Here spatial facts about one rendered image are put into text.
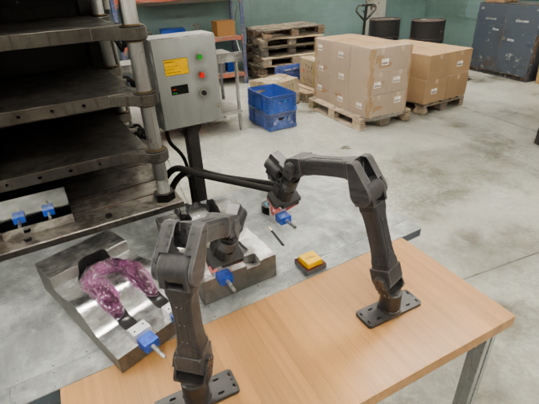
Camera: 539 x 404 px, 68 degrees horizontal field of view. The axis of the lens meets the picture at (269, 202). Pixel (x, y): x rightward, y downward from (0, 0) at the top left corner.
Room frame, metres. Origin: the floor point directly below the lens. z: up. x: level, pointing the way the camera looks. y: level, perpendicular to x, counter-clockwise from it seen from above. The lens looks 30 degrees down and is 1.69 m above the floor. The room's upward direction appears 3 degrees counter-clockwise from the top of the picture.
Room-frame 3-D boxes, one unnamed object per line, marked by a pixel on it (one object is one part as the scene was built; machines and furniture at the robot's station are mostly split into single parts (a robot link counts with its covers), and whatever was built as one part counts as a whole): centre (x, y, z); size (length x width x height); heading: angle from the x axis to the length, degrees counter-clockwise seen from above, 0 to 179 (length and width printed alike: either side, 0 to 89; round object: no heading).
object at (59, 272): (0.96, 0.49, 0.86); 0.50 x 0.26 x 0.11; 46
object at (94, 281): (0.96, 0.49, 0.90); 0.26 x 0.18 x 0.08; 46
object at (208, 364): (0.62, 0.20, 0.90); 0.09 x 0.06 x 0.06; 74
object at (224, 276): (0.94, 0.14, 0.89); 0.13 x 0.05 x 0.05; 29
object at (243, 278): (1.21, 0.22, 0.87); 0.50 x 0.26 x 0.14; 29
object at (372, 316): (0.87, -0.34, 0.84); 0.20 x 0.07 x 0.08; 116
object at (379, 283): (0.88, -0.33, 0.90); 0.09 x 0.06 x 0.06; 134
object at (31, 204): (1.64, 1.09, 0.87); 0.50 x 0.27 x 0.17; 29
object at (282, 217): (1.19, -0.05, 0.94); 0.13 x 0.05 x 0.05; 29
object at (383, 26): (8.07, -2.30, 0.44); 0.59 x 0.59 x 0.88
